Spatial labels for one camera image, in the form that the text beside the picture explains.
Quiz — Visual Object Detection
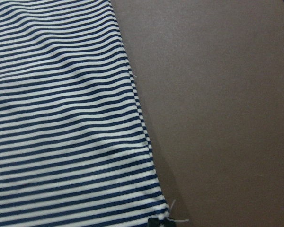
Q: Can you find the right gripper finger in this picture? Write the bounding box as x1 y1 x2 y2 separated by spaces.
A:
148 218 159 227

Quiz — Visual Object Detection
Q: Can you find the blue white striped polo shirt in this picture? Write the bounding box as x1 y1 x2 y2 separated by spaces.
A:
0 0 179 227

